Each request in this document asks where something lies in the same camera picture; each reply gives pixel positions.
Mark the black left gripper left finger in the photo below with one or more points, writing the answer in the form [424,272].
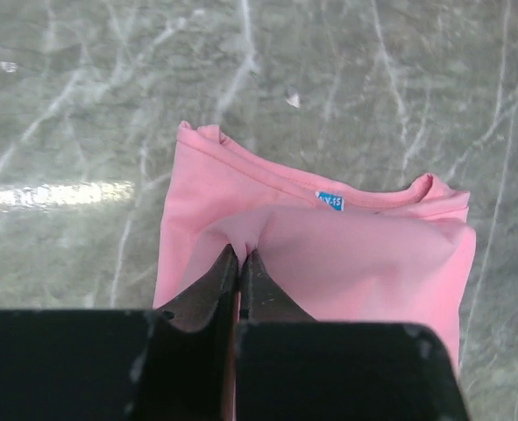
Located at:
[173,363]

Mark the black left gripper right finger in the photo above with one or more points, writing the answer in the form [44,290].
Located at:
[292,367]

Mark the pink t-shirt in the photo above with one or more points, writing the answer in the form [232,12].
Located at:
[342,254]

